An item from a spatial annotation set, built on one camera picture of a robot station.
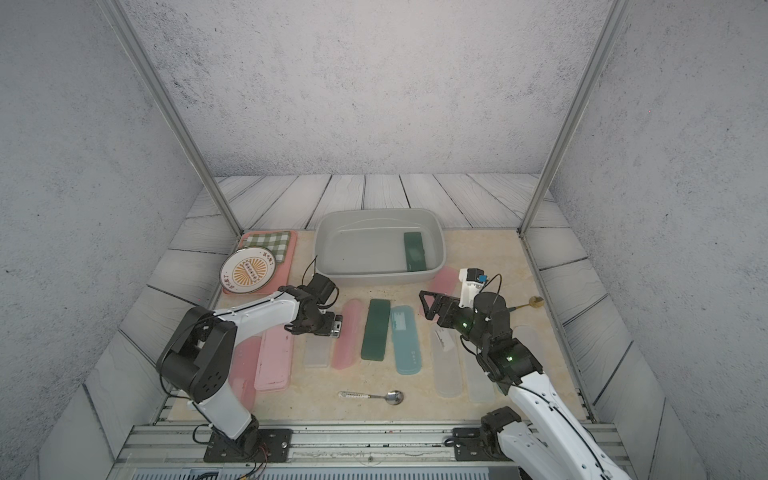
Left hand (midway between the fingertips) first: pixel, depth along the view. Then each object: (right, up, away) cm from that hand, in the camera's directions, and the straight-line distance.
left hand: (330, 331), depth 92 cm
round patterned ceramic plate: (-33, +18, +15) cm, 40 cm away
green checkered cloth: (-26, +28, +25) cm, 46 cm away
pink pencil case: (+6, -4, -3) cm, 7 cm away
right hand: (+29, +13, -19) cm, 37 cm away
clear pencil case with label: (+35, -7, -6) cm, 36 cm away
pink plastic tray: (-21, +17, +16) cm, 31 cm away
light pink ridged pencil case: (-14, -7, -8) cm, 18 cm away
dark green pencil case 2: (+14, 0, +1) cm, 14 cm away
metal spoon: (+19, -14, -13) cm, 27 cm away
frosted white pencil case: (-3, -5, -4) cm, 7 cm away
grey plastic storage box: (+9, +26, +22) cm, 35 cm away
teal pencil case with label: (+23, -4, -2) cm, 23 cm away
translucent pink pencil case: (+37, +14, +11) cm, 41 cm away
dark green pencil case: (+27, +24, +20) cm, 42 cm away
